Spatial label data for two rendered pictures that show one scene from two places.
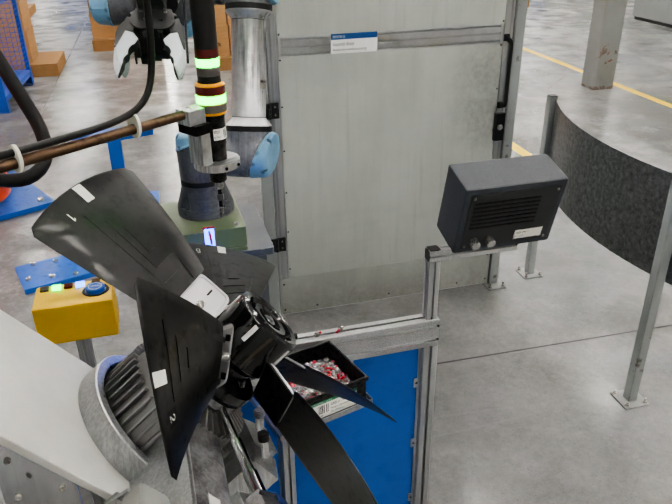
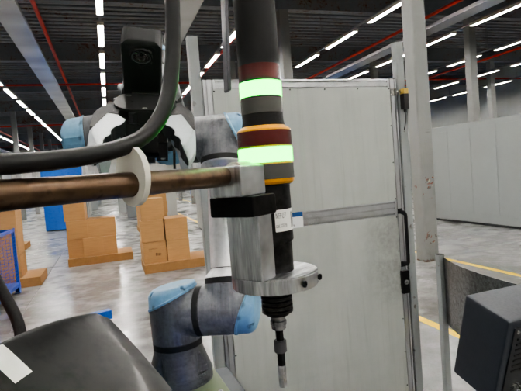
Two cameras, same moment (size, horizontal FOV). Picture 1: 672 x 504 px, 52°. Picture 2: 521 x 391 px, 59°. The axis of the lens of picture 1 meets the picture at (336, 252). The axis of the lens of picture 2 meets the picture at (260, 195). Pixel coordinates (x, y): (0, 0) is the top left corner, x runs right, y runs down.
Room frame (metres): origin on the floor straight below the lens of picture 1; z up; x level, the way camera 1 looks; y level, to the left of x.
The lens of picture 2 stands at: (0.63, 0.22, 1.54)
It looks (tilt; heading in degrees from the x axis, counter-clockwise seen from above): 3 degrees down; 355
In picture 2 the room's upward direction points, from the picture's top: 4 degrees counter-clockwise
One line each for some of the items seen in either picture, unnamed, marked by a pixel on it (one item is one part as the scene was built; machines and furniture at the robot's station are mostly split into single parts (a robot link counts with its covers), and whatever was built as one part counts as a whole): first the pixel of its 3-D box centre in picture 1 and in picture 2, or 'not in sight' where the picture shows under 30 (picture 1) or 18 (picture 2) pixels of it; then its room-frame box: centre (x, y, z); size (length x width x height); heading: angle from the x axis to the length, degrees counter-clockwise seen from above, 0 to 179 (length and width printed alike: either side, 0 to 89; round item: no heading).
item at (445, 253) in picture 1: (471, 248); not in sight; (1.51, -0.34, 1.04); 0.24 x 0.03 x 0.03; 105
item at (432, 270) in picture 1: (431, 283); not in sight; (1.48, -0.24, 0.96); 0.03 x 0.03 x 0.20; 15
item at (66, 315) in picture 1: (77, 313); not in sight; (1.26, 0.56, 1.02); 0.16 x 0.10 x 0.11; 105
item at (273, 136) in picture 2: (210, 88); (263, 139); (0.99, 0.18, 1.57); 0.04 x 0.04 x 0.01
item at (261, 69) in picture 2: (206, 52); (259, 74); (0.99, 0.18, 1.62); 0.03 x 0.03 x 0.01
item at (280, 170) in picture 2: (211, 106); (267, 171); (0.99, 0.18, 1.54); 0.04 x 0.04 x 0.01
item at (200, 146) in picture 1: (209, 136); (263, 226); (0.98, 0.19, 1.50); 0.09 x 0.07 x 0.10; 140
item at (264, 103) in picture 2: (208, 70); (261, 107); (0.99, 0.18, 1.59); 0.03 x 0.03 x 0.01
